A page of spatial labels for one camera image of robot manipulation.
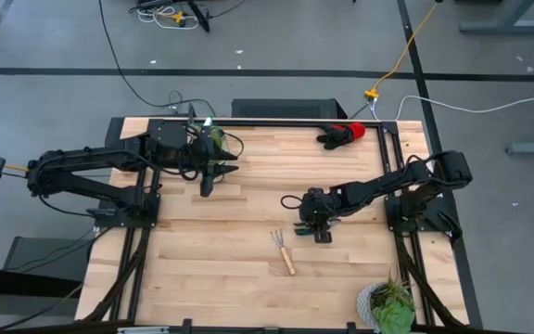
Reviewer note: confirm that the black red gardening glove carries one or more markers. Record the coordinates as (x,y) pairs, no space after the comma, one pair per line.
(341,137)

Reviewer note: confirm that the green spray bottle white head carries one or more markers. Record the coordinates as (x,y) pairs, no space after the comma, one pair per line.
(208,123)

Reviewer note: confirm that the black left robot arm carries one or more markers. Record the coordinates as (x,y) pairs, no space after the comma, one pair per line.
(91,158)

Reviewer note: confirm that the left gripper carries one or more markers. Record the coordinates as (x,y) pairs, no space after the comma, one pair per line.
(199,153)

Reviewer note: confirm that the green pruning shears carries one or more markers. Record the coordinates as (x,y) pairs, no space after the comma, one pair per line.
(301,229)

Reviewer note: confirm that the succulent plant white patterned pot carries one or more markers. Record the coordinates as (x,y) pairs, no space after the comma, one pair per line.
(392,317)

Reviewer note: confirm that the silver metal bracket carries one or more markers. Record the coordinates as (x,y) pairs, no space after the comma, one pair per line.
(142,330)

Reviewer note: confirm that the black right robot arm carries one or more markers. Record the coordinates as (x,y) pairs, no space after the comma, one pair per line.
(387,182)

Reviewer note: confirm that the grey desk leg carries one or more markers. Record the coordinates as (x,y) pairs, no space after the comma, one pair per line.
(503,26)

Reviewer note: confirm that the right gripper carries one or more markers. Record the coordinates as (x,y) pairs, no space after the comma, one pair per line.
(320,206)

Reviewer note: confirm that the black aluminium rig frame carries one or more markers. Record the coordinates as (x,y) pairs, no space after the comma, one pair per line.
(271,123)

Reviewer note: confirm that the black computer case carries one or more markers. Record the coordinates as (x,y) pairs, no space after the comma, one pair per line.
(285,109)

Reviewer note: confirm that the black stand leg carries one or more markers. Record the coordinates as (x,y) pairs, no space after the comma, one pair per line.
(199,16)

